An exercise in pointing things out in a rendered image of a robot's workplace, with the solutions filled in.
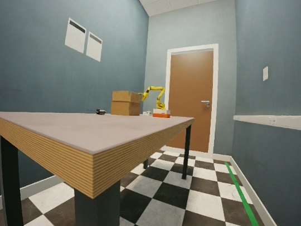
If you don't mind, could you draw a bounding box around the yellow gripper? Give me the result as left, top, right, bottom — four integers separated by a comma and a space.
139, 93, 149, 101

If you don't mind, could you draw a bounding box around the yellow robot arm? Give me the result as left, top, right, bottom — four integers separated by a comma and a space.
146, 86, 166, 110

